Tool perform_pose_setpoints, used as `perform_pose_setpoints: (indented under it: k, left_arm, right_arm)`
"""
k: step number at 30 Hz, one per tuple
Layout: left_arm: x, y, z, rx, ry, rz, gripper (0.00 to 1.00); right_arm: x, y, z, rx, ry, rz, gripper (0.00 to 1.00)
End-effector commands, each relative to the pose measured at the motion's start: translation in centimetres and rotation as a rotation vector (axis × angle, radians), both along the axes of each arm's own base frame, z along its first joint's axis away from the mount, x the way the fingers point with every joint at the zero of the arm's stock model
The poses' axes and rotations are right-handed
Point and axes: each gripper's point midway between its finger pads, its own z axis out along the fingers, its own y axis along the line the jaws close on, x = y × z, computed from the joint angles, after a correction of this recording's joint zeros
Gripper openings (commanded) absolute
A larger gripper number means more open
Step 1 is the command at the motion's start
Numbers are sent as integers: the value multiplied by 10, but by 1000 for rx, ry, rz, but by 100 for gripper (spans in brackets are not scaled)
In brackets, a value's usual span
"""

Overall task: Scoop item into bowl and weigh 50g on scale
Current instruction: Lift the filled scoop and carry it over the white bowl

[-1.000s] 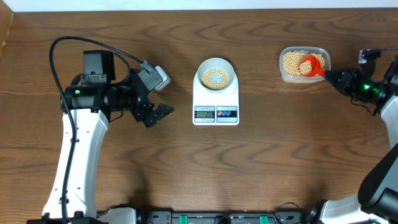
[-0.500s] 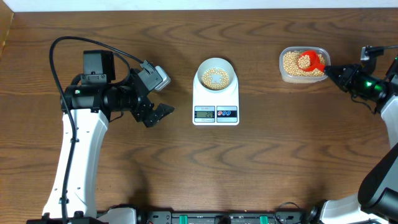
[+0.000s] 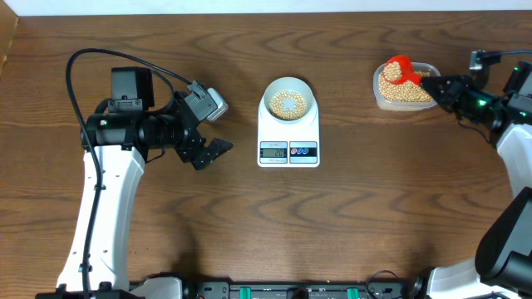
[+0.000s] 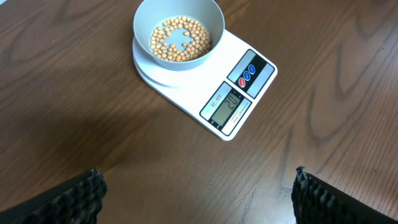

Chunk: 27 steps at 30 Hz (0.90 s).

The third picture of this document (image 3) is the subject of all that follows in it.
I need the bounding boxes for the soybeans in container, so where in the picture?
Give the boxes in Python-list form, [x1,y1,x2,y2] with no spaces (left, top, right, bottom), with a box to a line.
[378,71,432,102]

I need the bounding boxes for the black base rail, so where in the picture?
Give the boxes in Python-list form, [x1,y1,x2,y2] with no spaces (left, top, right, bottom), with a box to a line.
[176,280,407,299]

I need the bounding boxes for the white digital kitchen scale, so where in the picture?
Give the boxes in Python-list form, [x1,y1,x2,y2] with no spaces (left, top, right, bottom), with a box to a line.
[257,97,320,168]

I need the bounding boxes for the pale grey bowl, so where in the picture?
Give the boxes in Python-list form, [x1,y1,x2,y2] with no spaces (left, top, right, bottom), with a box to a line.
[261,77,318,122]

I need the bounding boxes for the red measuring scoop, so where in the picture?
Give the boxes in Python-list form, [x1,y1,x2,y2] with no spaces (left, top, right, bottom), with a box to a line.
[385,55,421,86]

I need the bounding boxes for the left black cable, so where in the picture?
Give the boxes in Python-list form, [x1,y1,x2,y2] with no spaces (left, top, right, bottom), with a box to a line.
[65,47,193,299]

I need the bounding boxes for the right black cable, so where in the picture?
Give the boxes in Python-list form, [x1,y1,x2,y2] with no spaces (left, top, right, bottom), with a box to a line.
[484,49,532,59]

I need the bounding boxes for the black cable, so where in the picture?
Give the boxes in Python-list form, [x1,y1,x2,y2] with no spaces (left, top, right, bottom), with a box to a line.
[65,47,193,299]
[484,49,532,59]

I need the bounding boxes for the soybeans in bowl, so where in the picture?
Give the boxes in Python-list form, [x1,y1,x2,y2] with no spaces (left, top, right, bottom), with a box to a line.
[268,91,308,121]

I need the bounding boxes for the brown cardboard box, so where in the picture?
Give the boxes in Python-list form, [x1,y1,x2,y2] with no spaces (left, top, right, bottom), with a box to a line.
[0,0,19,73]

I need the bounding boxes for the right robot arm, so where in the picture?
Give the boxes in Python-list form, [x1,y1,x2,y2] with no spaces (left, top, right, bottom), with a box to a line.
[411,61,531,298]

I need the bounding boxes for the clear plastic container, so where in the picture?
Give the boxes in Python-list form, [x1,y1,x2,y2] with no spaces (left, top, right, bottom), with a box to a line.
[373,63,437,111]

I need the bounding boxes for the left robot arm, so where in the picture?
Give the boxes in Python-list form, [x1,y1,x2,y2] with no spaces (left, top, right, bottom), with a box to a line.
[47,67,233,298]

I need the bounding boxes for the soybeans in scoop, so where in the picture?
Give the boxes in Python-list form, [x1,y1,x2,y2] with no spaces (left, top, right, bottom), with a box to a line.
[382,61,402,82]

